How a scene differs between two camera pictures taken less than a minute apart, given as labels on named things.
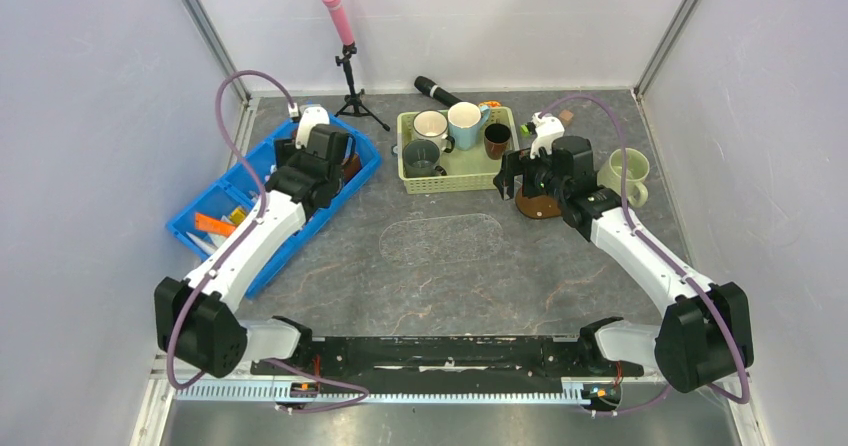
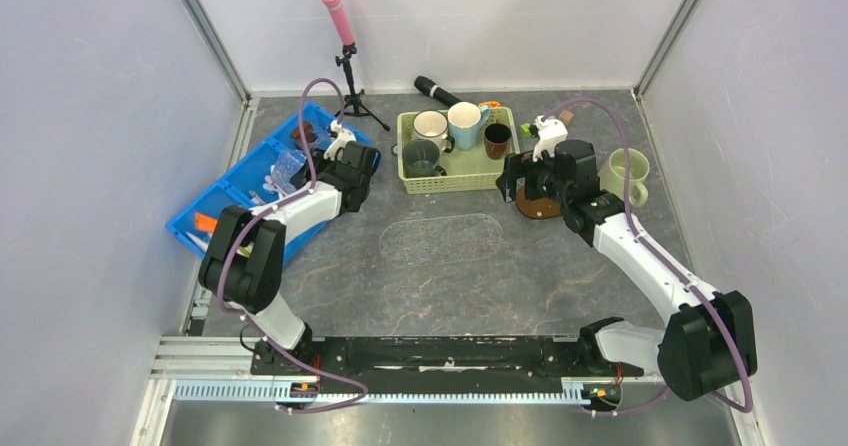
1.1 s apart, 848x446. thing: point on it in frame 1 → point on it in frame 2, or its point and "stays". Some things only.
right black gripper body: [544, 180] stays
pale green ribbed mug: [637, 168] stays
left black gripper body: [287, 154] → [329, 169]
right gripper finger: [511, 166] stays
